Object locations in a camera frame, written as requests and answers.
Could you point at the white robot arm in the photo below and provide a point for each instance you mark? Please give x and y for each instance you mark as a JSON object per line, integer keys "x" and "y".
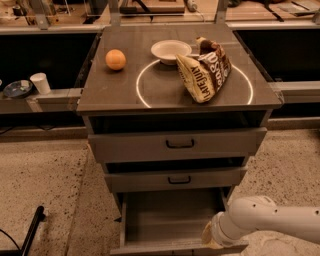
{"x": 247, "y": 215}

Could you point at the dark round plate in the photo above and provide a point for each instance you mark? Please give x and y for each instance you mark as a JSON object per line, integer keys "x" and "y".
{"x": 18, "y": 89}

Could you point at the grey drawer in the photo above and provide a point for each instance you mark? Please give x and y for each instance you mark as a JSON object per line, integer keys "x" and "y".
{"x": 170, "y": 223}
{"x": 176, "y": 145}
{"x": 174, "y": 179}

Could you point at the grey shelf rail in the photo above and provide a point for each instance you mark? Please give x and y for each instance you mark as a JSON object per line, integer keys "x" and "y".
{"x": 58, "y": 100}

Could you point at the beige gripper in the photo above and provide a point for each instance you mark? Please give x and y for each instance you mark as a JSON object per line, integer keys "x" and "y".
{"x": 217, "y": 227}

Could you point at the brown Late July chip bag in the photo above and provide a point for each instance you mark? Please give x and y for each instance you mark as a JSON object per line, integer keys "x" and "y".
{"x": 203, "y": 77}

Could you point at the grey drawer cabinet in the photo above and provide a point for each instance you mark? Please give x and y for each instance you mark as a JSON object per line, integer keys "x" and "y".
{"x": 149, "y": 96}

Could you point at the grey middle drawer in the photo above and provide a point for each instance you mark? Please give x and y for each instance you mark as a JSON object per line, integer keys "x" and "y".
{"x": 174, "y": 179}

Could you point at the white bowl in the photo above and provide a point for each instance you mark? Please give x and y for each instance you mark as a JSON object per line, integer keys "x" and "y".
{"x": 166, "y": 50}

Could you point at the grey top drawer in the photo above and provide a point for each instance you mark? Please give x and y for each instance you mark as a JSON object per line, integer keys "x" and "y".
{"x": 176, "y": 145}

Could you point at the orange fruit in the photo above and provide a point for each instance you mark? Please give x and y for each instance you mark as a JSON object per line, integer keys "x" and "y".
{"x": 115, "y": 59}

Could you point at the black bar with cable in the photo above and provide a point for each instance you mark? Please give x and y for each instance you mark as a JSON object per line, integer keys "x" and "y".
{"x": 23, "y": 250}

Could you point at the grey bottom drawer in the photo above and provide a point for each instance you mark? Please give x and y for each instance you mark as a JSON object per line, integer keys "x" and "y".
{"x": 170, "y": 223}

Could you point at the white paper cup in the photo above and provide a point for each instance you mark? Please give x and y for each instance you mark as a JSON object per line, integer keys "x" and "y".
{"x": 41, "y": 83}

